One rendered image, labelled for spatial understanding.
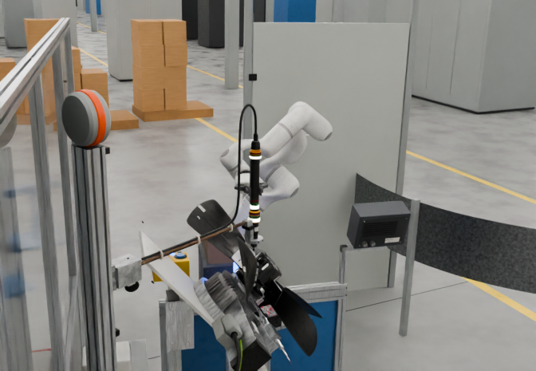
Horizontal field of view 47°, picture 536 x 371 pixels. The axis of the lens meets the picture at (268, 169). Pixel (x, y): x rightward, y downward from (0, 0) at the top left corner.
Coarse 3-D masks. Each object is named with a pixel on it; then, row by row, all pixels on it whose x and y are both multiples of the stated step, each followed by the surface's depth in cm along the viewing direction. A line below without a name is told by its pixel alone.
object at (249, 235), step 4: (244, 220) 239; (252, 220) 240; (248, 224) 238; (252, 224) 240; (244, 228) 240; (248, 228) 239; (252, 228) 240; (248, 232) 241; (252, 232) 241; (248, 236) 241; (252, 236) 242; (260, 236) 246; (248, 240) 242; (252, 240) 242; (256, 240) 242; (260, 240) 243
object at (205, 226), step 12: (204, 204) 242; (216, 204) 247; (192, 216) 233; (204, 216) 237; (216, 216) 241; (228, 216) 245; (204, 228) 234; (216, 228) 237; (216, 240) 235; (228, 240) 237; (228, 252) 235
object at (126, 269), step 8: (120, 256) 199; (128, 256) 199; (112, 264) 192; (120, 264) 194; (128, 264) 194; (136, 264) 197; (112, 272) 191; (120, 272) 192; (128, 272) 195; (136, 272) 197; (112, 280) 192; (120, 280) 193; (128, 280) 195; (136, 280) 198
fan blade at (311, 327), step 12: (288, 300) 228; (276, 312) 235; (288, 312) 230; (300, 312) 223; (288, 324) 231; (300, 324) 225; (312, 324) 216; (300, 336) 228; (312, 336) 220; (312, 348) 224
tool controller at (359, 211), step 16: (352, 208) 296; (368, 208) 294; (384, 208) 295; (400, 208) 296; (352, 224) 298; (368, 224) 291; (384, 224) 293; (400, 224) 295; (352, 240) 299; (368, 240) 296; (384, 240) 299; (400, 240) 301
